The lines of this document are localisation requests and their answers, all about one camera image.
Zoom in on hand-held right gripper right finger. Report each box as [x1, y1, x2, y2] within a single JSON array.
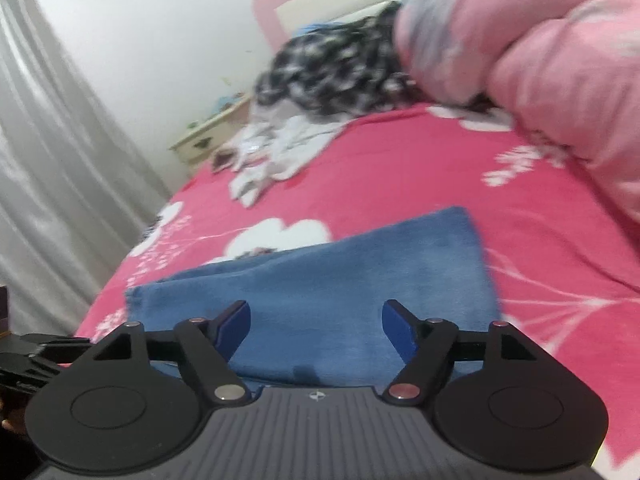
[[381, 299, 538, 404]]

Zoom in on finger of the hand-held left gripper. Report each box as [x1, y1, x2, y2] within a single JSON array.
[[22, 334, 94, 362], [0, 354, 64, 392]]

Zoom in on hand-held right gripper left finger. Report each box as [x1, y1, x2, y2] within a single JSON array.
[[92, 300, 252, 404]]

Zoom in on blue denim jeans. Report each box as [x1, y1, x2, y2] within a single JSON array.
[[124, 206, 501, 388]]

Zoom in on pink floral blanket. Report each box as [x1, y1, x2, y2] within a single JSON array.
[[75, 102, 640, 480]]

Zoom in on grey satin curtain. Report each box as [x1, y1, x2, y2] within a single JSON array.
[[0, 0, 173, 336]]

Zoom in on cream nightstand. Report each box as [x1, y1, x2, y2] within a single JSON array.
[[169, 92, 253, 168]]

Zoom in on black and white plaid shirt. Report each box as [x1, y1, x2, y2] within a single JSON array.
[[254, 2, 426, 118]]

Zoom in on light blue cloth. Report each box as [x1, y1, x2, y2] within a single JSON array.
[[295, 22, 346, 37]]

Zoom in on light pink quilt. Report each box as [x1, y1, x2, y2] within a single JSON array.
[[392, 0, 640, 221]]

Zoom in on pink and cream headboard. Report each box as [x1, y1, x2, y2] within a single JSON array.
[[252, 0, 416, 56]]

